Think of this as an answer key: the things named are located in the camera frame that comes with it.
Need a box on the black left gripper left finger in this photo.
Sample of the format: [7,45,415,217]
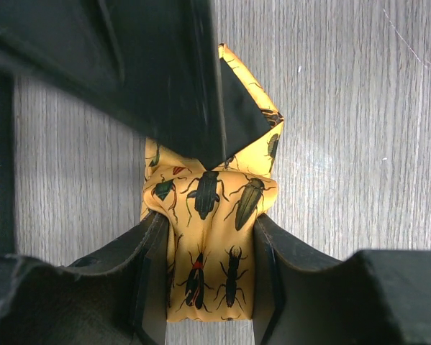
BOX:
[0,212,169,344]

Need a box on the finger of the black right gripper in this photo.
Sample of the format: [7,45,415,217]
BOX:
[0,1,227,167]

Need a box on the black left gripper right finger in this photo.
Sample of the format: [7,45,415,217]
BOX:
[253,215,431,344]

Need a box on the yellow beetle print tie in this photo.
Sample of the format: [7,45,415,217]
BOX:
[142,43,283,323]

